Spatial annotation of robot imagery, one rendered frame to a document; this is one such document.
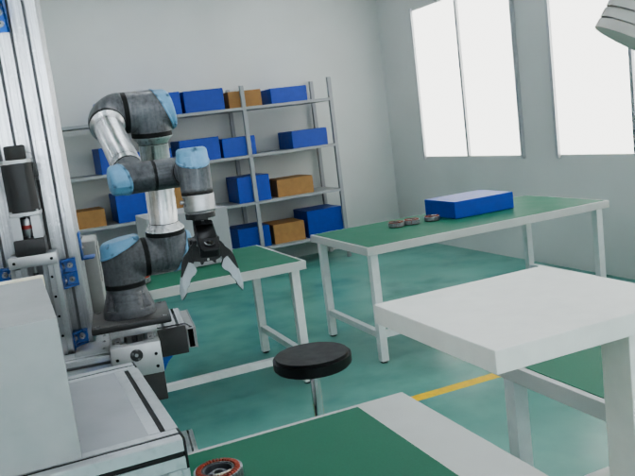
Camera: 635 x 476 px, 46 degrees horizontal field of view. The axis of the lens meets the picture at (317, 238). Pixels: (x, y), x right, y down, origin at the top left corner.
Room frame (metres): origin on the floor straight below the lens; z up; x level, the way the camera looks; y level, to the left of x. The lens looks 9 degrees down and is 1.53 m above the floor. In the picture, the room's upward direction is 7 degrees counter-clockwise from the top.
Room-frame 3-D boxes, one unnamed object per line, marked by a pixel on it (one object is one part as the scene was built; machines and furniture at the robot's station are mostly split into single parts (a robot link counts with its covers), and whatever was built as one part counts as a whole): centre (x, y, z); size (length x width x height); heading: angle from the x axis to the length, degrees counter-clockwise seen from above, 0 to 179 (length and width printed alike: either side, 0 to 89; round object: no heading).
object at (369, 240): (5.21, -1.00, 0.37); 1.90 x 0.90 x 0.75; 112
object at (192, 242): (1.77, 0.27, 1.29); 0.09 x 0.08 x 0.12; 14
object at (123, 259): (2.18, 0.57, 1.20); 0.13 x 0.12 x 0.14; 112
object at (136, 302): (2.18, 0.58, 1.09); 0.15 x 0.15 x 0.10
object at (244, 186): (8.15, 0.68, 0.92); 0.42 x 0.36 x 0.28; 22
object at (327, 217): (8.44, -0.03, 0.43); 0.42 x 0.42 x 0.30; 22
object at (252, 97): (8.18, 0.65, 1.87); 0.40 x 0.36 x 0.17; 21
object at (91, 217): (7.51, 2.30, 0.87); 0.40 x 0.36 x 0.17; 22
